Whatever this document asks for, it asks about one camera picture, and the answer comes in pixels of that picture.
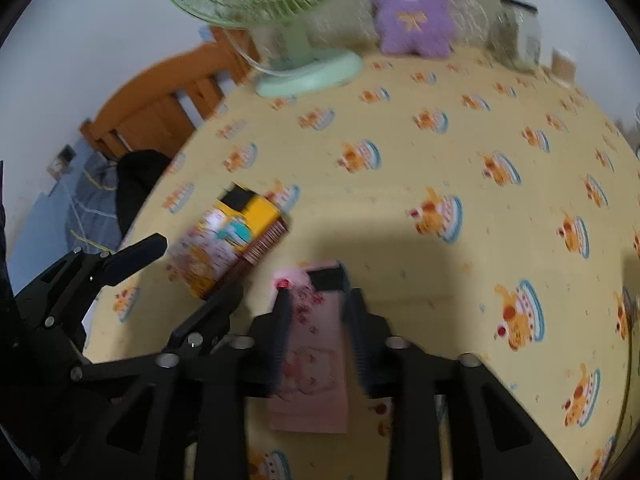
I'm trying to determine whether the cotton swab container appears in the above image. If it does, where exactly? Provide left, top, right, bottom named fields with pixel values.
left=550, top=49, right=577, bottom=86

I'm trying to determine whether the beige patterned board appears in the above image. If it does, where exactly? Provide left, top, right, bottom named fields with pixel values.
left=306, top=0, right=499, bottom=49

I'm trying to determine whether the wooden chair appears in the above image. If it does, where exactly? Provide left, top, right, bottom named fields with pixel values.
left=79, top=26, right=259, bottom=159

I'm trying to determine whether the glass jar with lid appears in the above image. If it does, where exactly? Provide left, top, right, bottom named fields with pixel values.
left=487, top=0, right=542, bottom=74

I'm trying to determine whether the purple plush bunny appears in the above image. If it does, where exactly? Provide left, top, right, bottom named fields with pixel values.
left=371, top=0, right=456, bottom=58

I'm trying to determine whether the black clothing on chair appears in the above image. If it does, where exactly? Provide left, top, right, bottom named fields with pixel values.
left=115, top=150, right=171, bottom=236

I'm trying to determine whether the cartoon tissue box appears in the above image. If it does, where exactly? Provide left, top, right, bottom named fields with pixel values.
left=167, top=184, right=288, bottom=300

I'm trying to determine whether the plaid grey pillow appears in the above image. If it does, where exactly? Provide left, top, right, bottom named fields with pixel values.
left=65, top=153, right=122, bottom=254

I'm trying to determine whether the green desk fan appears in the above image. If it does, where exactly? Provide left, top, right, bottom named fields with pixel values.
left=170, top=0, right=363, bottom=98

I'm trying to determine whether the pink tissue pack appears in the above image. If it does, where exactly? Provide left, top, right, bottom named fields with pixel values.
left=268, top=261, right=348, bottom=434

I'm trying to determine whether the yellow cake print tablecloth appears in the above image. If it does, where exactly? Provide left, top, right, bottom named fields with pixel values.
left=81, top=44, right=640, bottom=480

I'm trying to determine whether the wall power outlet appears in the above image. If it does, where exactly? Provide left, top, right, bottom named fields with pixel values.
left=47, top=144, right=76, bottom=181

